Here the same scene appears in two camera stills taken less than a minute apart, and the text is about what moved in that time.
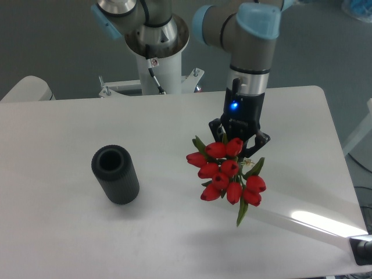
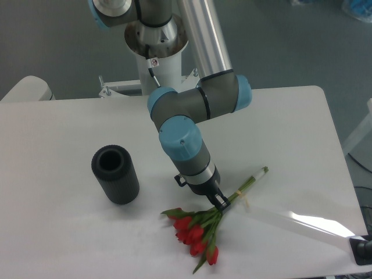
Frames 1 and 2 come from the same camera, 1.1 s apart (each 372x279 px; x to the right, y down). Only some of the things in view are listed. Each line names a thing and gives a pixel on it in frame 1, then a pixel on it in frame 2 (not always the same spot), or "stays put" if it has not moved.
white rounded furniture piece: [31, 88] stays put
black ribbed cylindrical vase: [113, 165] stays put
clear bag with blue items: [361, 9] stays put
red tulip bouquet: [224, 172] to [198, 229]
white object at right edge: [366, 127] stays put
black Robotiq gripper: [242, 114] to [210, 188]
